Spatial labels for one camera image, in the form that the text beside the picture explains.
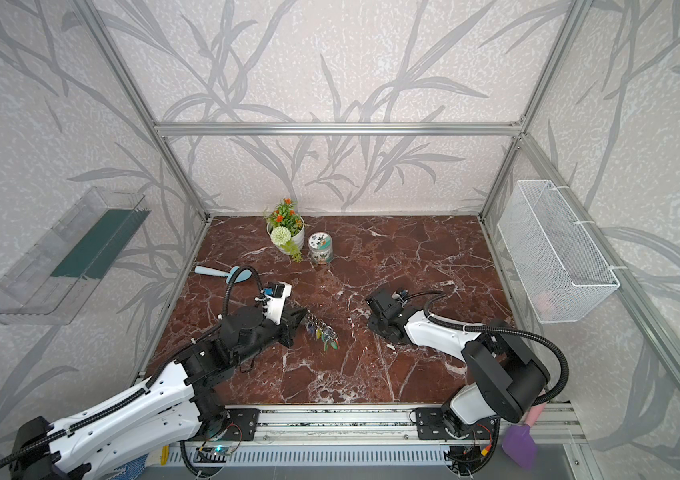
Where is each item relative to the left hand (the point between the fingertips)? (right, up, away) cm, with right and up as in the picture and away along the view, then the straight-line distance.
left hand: (311, 304), depth 74 cm
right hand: (+16, -7, +17) cm, 25 cm away
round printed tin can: (-1, +14, +27) cm, 31 cm away
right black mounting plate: (+30, -30, -1) cm, 42 cm away
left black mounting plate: (-17, -30, -1) cm, 34 cm away
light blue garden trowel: (-27, +4, +25) cm, 37 cm away
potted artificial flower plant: (-12, +20, +23) cm, 33 cm away
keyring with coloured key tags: (+1, -6, 0) cm, 6 cm away
